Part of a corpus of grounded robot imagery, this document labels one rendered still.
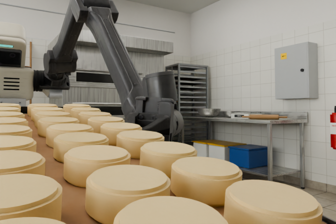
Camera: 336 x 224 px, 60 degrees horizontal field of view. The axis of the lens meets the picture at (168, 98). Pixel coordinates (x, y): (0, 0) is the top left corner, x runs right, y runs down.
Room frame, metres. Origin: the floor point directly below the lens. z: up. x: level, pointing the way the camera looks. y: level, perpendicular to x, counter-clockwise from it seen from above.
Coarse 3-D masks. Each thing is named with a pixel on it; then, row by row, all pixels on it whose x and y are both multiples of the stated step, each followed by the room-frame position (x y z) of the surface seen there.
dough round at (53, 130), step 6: (48, 126) 0.32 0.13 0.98; (54, 126) 0.32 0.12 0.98; (60, 126) 0.32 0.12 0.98; (66, 126) 0.32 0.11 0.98; (72, 126) 0.33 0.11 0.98; (78, 126) 0.33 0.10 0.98; (84, 126) 0.33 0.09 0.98; (90, 126) 0.33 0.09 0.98; (48, 132) 0.31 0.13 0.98; (54, 132) 0.30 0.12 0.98; (60, 132) 0.30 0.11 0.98; (66, 132) 0.30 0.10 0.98; (48, 138) 0.31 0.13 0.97; (48, 144) 0.31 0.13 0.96
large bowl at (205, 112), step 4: (200, 108) 4.69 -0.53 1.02; (204, 108) 4.65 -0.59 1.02; (208, 108) 4.63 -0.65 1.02; (212, 108) 4.63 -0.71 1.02; (216, 108) 4.65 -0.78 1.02; (220, 108) 4.77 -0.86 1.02; (200, 112) 4.73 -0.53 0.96; (204, 112) 4.67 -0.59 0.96; (208, 112) 4.65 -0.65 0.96; (212, 112) 4.65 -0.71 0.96; (216, 112) 4.68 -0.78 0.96; (204, 116) 4.77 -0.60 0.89; (208, 116) 4.72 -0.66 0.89; (212, 116) 4.74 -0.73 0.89
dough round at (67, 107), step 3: (63, 105) 0.55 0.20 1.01; (66, 105) 0.53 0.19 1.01; (69, 105) 0.53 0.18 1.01; (72, 105) 0.54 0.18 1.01; (75, 105) 0.54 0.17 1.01; (78, 105) 0.54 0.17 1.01; (81, 105) 0.54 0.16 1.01; (84, 105) 0.55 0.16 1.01; (87, 105) 0.55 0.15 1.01; (63, 108) 0.54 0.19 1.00; (66, 108) 0.53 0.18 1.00; (69, 108) 0.53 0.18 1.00; (66, 111) 0.53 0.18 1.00; (69, 111) 0.53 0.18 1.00
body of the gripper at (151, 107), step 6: (138, 96) 0.48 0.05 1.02; (144, 96) 0.49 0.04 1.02; (138, 102) 0.48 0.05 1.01; (144, 102) 0.49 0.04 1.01; (150, 102) 0.48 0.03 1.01; (156, 102) 0.48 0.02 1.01; (138, 108) 0.48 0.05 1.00; (144, 108) 0.49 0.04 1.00; (150, 108) 0.49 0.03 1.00; (156, 108) 0.48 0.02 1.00; (174, 120) 0.52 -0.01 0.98; (174, 126) 0.51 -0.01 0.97; (174, 132) 0.53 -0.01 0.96
